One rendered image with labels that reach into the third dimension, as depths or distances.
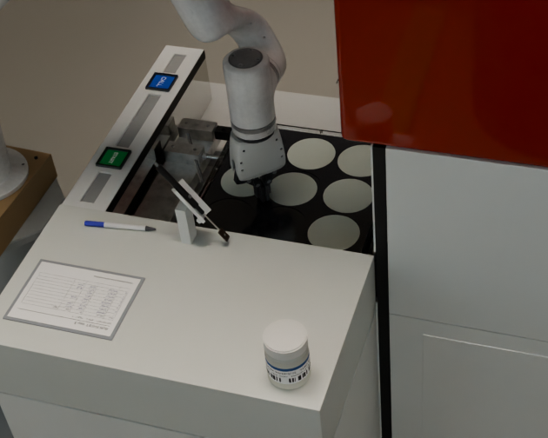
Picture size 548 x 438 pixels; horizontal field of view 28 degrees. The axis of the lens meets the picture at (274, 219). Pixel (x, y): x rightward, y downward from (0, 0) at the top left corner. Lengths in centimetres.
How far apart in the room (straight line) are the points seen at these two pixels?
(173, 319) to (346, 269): 31
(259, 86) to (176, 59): 56
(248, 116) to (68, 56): 239
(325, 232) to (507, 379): 44
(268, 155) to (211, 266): 25
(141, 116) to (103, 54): 196
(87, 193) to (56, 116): 186
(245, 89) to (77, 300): 47
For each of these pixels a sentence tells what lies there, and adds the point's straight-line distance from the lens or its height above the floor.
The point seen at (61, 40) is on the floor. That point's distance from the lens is 442.
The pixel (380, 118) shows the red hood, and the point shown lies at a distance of 173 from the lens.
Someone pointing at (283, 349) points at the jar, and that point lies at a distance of 169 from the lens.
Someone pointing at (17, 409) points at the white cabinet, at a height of 77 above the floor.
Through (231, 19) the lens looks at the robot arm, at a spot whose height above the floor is 132.
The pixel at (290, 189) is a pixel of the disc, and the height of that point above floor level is 90.
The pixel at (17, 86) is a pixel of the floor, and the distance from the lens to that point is 422.
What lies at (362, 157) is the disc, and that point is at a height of 90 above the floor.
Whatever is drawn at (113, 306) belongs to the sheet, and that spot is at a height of 97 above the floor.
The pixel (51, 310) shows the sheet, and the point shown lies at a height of 97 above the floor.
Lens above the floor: 235
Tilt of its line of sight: 43 degrees down
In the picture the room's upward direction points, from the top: 7 degrees counter-clockwise
